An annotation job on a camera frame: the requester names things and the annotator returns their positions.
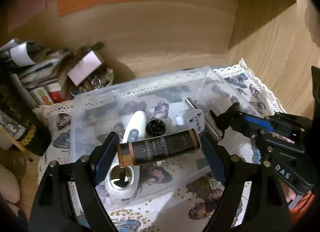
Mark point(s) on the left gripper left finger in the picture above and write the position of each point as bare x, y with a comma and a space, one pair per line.
88, 172

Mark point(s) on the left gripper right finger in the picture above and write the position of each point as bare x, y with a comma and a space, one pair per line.
232, 172

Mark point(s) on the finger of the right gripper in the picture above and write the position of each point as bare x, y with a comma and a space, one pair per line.
252, 124
233, 118

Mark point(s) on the silver metal tube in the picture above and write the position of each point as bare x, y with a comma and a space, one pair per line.
209, 123

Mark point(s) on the dark brown gold bottle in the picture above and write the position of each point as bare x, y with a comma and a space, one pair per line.
158, 148

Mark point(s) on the black round perforated cap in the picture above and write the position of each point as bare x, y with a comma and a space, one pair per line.
155, 128

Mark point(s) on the white travel plug adapter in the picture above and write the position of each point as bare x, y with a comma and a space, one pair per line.
191, 119

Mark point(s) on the clear plastic storage box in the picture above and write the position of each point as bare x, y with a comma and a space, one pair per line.
127, 108

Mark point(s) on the orange cloth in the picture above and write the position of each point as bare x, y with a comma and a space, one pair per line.
302, 206

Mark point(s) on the butterfly print lace cloth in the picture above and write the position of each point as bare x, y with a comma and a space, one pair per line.
177, 194

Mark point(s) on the cream ceramic mug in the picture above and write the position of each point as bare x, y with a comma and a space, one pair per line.
9, 186

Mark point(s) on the dark wine bottle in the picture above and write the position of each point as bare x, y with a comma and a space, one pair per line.
20, 121

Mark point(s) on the small pink white box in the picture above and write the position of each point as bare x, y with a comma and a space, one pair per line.
88, 59

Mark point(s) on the stack of papers and magazines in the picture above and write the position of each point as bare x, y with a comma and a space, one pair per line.
34, 64

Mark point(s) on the pink sticky note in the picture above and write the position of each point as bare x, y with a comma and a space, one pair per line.
21, 11

